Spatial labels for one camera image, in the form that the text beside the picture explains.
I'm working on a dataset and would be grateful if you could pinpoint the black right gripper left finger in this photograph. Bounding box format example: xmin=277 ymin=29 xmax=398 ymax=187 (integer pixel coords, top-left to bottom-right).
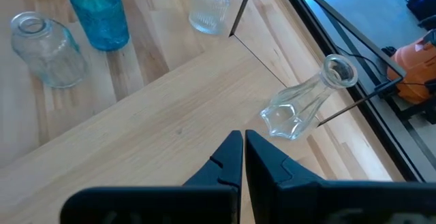
xmin=60 ymin=130 xmax=244 ymax=224

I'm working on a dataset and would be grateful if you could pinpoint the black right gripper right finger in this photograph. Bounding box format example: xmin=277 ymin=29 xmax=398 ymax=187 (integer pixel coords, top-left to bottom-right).
xmin=245 ymin=129 xmax=436 ymax=224

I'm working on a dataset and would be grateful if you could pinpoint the clear slender hexagonal glass vase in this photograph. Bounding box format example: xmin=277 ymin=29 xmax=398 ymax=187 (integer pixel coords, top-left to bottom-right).
xmin=260 ymin=53 xmax=359 ymax=141

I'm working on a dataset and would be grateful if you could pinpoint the clear short ribbed glass jar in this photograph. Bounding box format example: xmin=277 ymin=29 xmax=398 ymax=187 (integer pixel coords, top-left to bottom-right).
xmin=188 ymin=0 xmax=231 ymax=36

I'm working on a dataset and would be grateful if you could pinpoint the teal glass bottle vase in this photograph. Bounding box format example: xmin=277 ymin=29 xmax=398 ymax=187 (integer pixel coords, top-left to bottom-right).
xmin=67 ymin=0 xmax=131 ymax=52

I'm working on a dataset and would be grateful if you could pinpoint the orange shop vacuum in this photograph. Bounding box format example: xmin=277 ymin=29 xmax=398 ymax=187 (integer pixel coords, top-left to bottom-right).
xmin=386 ymin=29 xmax=436 ymax=125

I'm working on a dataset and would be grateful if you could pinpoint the clear round glass jar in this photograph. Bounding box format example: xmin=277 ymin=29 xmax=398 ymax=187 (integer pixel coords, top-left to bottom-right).
xmin=10 ymin=11 xmax=88 ymax=89

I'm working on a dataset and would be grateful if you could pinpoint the wooden shelf black metal frame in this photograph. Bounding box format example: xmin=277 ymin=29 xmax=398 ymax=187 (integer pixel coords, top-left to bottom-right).
xmin=0 ymin=0 xmax=408 ymax=224

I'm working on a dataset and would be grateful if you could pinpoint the black aluminium rig frame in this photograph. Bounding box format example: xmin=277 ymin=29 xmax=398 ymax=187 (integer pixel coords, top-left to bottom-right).
xmin=274 ymin=0 xmax=436 ymax=184

